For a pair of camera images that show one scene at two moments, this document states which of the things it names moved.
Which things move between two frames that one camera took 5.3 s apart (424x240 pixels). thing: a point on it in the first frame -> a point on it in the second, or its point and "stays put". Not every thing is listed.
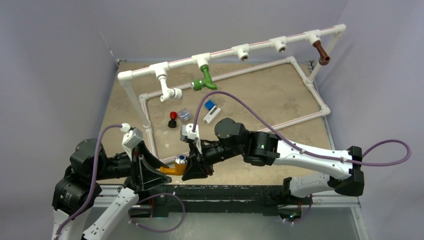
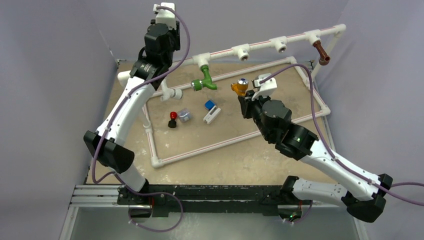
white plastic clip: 212,115 stays put
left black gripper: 147,167 -> 174,33
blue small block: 209,105 stays put
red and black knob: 172,123 stays put
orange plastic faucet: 180,164 -> 240,87
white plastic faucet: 167,93 stays put
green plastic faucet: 197,84 stays put
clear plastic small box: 185,114 stays put
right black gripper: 195,169 -> 247,103
